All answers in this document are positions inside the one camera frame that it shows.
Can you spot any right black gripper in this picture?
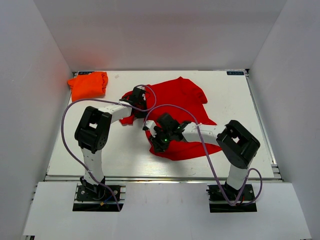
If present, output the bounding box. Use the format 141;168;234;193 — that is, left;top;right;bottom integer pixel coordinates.
149;128;174;153

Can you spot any red t-shirt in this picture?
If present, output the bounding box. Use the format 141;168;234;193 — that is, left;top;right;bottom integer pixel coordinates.
119;77;221;161

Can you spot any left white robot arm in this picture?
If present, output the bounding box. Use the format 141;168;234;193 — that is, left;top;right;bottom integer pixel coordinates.
74;87;147;200

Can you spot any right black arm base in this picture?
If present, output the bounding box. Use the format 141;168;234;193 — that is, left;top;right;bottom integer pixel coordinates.
206;184;258;214

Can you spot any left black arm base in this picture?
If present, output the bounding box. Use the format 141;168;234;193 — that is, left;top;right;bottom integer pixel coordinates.
72;184;126;213

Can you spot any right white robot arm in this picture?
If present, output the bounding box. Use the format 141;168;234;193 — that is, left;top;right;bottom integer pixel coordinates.
143;113;261;200

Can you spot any orange folded t-shirt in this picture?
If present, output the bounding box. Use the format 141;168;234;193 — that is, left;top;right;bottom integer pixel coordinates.
67;71;109;102

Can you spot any blue label left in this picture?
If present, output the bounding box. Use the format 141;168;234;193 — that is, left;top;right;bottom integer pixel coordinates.
77;71;94;76

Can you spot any blue label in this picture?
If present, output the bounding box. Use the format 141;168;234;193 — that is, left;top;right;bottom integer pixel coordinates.
77;71;94;76
226;71;245;76

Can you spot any blue label right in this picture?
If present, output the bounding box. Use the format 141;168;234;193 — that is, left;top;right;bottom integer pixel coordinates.
226;71;245;76

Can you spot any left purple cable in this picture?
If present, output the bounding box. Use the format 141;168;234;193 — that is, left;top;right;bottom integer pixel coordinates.
61;84;158;212

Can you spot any purple cable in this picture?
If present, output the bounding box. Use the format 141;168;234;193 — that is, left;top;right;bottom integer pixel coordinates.
61;84;158;212
142;104;263;207

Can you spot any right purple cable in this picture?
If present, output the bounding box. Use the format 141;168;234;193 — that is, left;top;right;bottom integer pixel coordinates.
142;104;263;207

